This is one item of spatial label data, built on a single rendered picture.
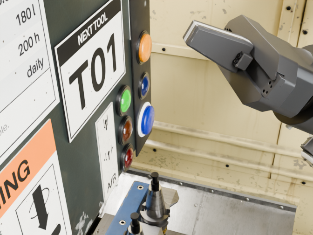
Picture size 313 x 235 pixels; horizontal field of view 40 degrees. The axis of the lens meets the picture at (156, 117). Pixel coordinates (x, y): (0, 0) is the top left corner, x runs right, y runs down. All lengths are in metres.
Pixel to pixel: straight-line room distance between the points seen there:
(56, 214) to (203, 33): 0.20
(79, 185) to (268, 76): 0.19
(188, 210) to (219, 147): 0.25
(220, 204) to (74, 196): 1.17
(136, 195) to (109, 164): 0.58
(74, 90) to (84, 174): 0.07
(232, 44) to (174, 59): 0.83
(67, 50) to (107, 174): 0.14
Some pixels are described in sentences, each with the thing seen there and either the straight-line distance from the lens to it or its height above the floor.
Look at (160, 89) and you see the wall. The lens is 1.29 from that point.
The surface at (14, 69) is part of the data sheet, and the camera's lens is 0.22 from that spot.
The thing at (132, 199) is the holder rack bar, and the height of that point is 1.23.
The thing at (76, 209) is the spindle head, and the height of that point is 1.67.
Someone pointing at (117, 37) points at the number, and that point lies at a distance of 0.33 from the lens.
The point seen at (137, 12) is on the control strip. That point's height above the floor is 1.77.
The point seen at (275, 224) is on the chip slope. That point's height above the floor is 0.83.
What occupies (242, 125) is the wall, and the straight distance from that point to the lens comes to 1.29.
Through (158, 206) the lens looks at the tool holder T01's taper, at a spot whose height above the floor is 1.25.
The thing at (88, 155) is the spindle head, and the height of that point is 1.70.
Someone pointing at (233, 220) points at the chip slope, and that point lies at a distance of 1.45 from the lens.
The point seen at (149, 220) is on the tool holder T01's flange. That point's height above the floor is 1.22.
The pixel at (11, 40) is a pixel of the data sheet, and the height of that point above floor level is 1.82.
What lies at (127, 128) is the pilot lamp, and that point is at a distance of 0.38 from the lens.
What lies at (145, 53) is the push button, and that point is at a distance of 0.38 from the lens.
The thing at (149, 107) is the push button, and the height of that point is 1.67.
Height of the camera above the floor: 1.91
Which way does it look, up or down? 36 degrees down
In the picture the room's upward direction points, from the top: straight up
